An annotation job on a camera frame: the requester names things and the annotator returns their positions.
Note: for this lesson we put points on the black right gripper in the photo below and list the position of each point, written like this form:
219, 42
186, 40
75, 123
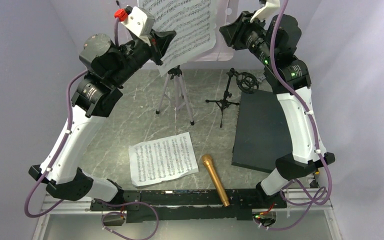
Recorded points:
235, 33

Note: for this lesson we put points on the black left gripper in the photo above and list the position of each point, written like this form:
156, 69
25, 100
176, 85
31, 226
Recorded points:
161, 39

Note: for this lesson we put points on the lilac perforated music stand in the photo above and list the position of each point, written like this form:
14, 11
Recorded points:
226, 12

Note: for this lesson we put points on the sheet music page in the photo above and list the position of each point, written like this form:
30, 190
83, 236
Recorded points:
165, 159
194, 22

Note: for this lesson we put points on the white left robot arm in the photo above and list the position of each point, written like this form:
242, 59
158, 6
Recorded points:
108, 67

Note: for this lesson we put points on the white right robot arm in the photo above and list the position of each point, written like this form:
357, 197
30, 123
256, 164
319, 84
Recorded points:
290, 81

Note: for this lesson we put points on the dark rectangular equipment case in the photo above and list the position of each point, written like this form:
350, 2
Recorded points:
262, 134

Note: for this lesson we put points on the gold microphone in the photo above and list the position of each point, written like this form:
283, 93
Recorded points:
208, 162

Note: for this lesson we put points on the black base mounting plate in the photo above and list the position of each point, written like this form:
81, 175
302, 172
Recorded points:
195, 204

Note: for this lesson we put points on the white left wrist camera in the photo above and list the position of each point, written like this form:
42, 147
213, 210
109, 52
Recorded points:
138, 21

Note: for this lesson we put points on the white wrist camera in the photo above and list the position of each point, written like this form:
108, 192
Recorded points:
267, 8
138, 21

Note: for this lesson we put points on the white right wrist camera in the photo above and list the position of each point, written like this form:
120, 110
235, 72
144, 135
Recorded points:
267, 8

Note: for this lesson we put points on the aluminium frame rails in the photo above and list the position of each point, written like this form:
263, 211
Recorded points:
97, 153

